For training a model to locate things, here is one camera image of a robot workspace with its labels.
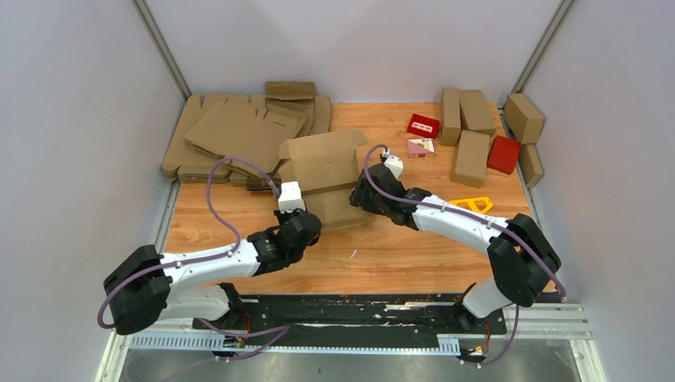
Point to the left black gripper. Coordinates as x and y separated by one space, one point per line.
282 216

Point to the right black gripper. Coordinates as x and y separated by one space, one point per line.
360 199

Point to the brown cardboard box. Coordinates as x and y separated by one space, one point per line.
327 170

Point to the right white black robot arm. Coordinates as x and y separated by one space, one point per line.
522 260

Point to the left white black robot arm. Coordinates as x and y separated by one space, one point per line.
149 286

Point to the pink white printed box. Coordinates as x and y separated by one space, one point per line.
419 147

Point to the red box with white labels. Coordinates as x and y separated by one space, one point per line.
423 126

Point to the folded cardboard box front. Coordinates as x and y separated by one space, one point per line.
469 163

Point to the folded cardboard box upright left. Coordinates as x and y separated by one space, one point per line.
450 117

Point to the folded cardboard box back middle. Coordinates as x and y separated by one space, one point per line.
475 114

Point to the plain red box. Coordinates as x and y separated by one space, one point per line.
503 155

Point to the folded cardboard box right edge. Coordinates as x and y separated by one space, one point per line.
529 162

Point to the folded cardboard box far right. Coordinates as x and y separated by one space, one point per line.
523 118

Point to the stack of flat cardboard blanks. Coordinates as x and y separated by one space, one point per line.
235 137

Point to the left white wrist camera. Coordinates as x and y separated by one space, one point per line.
290 197

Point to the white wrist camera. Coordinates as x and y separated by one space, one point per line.
290 197
393 163

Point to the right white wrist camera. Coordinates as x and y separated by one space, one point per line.
393 163

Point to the yellow plastic triangle frame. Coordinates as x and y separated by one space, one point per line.
480 205

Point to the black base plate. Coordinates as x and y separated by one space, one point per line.
383 320

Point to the white slotted cable duct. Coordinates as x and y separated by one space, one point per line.
202 341

